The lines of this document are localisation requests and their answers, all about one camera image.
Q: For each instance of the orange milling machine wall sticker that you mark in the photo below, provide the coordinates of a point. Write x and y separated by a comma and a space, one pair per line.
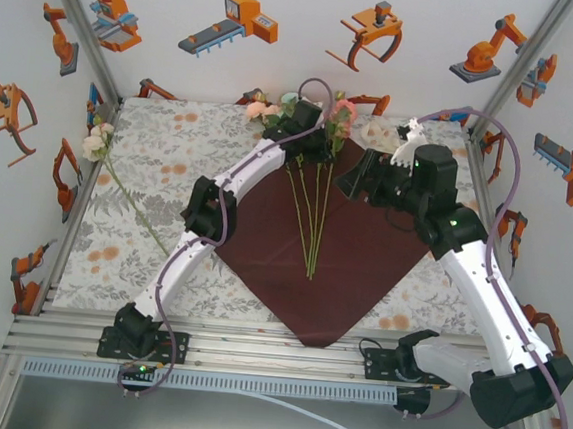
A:
113, 13

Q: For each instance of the white rose flower stem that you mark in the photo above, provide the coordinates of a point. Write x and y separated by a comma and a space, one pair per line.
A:
92, 147

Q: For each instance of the grey metal panel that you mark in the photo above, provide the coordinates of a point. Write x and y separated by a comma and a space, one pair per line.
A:
148, 413

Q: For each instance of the floral patterned table mat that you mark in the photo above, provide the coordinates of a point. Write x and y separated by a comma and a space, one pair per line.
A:
147, 137

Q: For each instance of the aluminium frame post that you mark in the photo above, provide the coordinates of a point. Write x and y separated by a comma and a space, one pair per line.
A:
77, 20
526, 60

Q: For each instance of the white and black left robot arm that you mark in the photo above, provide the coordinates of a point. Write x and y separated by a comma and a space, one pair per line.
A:
250, 171

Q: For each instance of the orange claw wall sticker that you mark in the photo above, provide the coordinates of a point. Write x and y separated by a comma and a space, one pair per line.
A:
378, 24

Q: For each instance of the pale green bloom stem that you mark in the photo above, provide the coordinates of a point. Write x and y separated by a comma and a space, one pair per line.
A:
289, 99

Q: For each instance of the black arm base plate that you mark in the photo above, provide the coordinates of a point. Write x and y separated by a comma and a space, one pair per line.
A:
378, 365
174, 347

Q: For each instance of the red wrapping paper sheet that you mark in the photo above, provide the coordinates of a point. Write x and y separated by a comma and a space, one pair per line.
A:
343, 259

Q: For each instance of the aluminium frame rails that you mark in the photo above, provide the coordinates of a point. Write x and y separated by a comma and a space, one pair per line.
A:
234, 355

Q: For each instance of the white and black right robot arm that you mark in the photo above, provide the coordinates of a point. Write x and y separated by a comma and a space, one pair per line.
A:
499, 303

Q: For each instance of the orange conveyor wall sticker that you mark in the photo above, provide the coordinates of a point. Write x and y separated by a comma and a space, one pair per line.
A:
248, 15

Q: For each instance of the peach rose flower stem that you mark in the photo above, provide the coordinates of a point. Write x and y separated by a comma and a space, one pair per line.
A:
258, 110

